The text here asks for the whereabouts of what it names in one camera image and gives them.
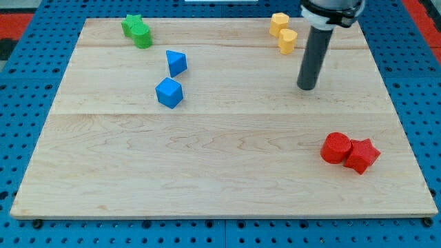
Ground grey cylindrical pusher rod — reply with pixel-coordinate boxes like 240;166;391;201
297;26;334;91

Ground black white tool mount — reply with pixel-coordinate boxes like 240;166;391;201
300;0;365;31

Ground yellow heart block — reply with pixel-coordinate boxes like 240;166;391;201
278;29;298;55

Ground wooden board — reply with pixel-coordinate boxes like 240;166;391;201
10;18;438;220

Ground yellow hexagon block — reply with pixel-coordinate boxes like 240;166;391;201
269;12;289;37

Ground red cylinder block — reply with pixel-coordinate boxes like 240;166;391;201
320;132;351;164

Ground red star block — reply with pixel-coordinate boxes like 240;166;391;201
343;138;381;175

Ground blue triangle block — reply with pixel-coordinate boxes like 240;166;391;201
166;50;187;77

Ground blue cube block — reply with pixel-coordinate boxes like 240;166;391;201
155;78;183;109

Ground green cylinder block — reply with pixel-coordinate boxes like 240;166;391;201
131;23;152;49

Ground green star block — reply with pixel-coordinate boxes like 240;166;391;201
121;14;143;38

